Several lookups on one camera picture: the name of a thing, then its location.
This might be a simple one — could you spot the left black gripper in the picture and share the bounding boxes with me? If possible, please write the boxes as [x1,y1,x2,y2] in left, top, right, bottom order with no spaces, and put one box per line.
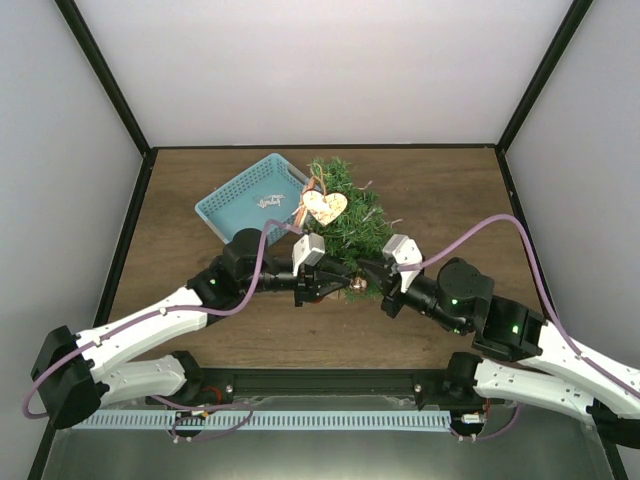
[243,256,351,307]

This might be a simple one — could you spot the small green christmas tree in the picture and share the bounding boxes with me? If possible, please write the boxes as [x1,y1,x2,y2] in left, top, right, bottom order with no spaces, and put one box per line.
[307,157,394,301]

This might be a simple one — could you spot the gingerbread figure ornament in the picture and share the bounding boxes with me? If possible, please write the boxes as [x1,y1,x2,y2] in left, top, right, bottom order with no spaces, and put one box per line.
[293,178,316,229]

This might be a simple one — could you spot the brown heart ornament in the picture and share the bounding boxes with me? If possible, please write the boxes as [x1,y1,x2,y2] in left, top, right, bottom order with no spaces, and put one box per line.
[301,163,348,227]

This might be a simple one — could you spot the clear led light string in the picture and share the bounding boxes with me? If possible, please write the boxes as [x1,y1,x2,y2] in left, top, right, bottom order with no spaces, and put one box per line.
[339,179,404,251]

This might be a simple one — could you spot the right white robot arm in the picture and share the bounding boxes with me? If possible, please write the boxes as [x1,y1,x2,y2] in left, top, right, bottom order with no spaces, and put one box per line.
[358,258,639,448]

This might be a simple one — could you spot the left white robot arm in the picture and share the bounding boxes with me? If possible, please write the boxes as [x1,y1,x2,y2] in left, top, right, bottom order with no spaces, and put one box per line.
[30,228,353,430]

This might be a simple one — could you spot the blue plastic basket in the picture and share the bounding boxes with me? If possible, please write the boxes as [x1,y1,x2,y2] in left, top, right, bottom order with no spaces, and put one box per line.
[194,153,309,243]

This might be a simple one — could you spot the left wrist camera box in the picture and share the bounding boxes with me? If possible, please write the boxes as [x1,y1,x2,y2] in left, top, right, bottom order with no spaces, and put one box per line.
[292,233,326,276]

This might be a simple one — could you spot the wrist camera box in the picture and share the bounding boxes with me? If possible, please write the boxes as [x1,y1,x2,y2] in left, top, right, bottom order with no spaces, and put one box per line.
[382,234,423,293]
[292,233,326,276]

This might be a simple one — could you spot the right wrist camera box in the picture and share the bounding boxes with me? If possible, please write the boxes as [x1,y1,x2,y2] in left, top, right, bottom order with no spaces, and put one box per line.
[382,234,423,293]

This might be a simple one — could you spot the black aluminium front rail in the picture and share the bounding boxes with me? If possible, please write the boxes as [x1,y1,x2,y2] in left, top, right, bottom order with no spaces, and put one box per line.
[186,368,483,405]

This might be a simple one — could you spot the light blue cable duct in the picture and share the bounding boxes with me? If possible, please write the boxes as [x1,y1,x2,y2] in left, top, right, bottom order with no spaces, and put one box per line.
[76,410,451,432]

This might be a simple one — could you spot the black frame post right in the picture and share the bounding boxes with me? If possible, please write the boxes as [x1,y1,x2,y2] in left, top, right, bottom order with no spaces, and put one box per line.
[496,0,593,154]

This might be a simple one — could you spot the black frame post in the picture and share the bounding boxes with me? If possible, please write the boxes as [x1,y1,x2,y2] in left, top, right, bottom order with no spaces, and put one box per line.
[496,0,593,154]
[54,0,151,157]

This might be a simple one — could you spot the black frame post left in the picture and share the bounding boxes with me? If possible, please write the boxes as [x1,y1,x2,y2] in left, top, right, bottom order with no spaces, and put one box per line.
[54,0,151,157]

